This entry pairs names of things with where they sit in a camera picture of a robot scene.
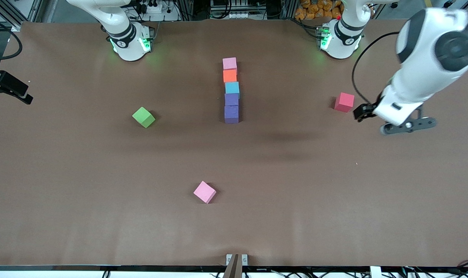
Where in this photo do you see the red foam cube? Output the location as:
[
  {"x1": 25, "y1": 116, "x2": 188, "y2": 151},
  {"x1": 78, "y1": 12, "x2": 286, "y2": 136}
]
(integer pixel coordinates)
[{"x1": 334, "y1": 92, "x2": 355, "y2": 113}]

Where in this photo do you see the brown table cover sheet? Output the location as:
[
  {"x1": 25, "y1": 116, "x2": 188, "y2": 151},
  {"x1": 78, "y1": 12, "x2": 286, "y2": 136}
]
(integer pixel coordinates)
[{"x1": 0, "y1": 19, "x2": 468, "y2": 267}]

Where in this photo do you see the orange snack bag pile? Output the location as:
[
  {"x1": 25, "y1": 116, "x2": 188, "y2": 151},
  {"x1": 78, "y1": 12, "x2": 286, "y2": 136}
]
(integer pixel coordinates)
[{"x1": 296, "y1": 0, "x2": 344, "y2": 20}]

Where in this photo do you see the green foam cube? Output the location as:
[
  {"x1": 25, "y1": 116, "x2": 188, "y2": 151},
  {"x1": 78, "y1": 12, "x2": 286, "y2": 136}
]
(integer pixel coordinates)
[{"x1": 132, "y1": 107, "x2": 156, "y2": 129}]

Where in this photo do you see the white power strip with plugs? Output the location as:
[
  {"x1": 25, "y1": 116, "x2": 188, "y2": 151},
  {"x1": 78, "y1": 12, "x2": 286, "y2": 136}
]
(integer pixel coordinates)
[{"x1": 135, "y1": 0, "x2": 180, "y2": 22}]

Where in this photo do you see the white socket box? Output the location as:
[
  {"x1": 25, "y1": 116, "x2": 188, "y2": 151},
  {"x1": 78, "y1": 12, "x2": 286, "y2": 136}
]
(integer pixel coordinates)
[{"x1": 211, "y1": 0, "x2": 257, "y2": 19}]

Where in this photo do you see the bright pink foam cube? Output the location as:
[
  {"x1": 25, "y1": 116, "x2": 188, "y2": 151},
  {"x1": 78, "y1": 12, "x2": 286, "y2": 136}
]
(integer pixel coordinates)
[{"x1": 193, "y1": 181, "x2": 217, "y2": 204}]

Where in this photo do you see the brown wooden stick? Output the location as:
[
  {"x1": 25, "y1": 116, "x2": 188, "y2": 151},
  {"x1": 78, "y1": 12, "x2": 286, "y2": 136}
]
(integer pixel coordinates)
[{"x1": 222, "y1": 254, "x2": 240, "y2": 278}]

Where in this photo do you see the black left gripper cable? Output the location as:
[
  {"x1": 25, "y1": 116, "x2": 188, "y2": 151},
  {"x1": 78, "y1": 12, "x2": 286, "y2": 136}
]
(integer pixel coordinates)
[{"x1": 352, "y1": 32, "x2": 400, "y2": 105}]

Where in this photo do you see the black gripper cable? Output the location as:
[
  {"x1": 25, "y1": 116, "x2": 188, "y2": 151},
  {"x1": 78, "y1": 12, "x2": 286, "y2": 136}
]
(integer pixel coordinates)
[
  {"x1": 0, "y1": 15, "x2": 23, "y2": 61},
  {"x1": 352, "y1": 32, "x2": 400, "y2": 105}
]

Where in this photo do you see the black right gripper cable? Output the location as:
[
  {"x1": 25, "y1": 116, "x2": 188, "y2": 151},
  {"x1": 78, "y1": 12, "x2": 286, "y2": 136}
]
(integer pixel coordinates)
[{"x1": 0, "y1": 15, "x2": 23, "y2": 61}]

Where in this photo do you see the black cable bundle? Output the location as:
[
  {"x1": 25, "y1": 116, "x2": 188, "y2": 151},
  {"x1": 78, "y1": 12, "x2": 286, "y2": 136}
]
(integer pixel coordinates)
[{"x1": 400, "y1": 259, "x2": 468, "y2": 278}]

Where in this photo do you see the small metal table bracket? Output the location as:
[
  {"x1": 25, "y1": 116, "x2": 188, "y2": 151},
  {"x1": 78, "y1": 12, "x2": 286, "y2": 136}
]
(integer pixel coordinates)
[{"x1": 226, "y1": 254, "x2": 248, "y2": 267}]

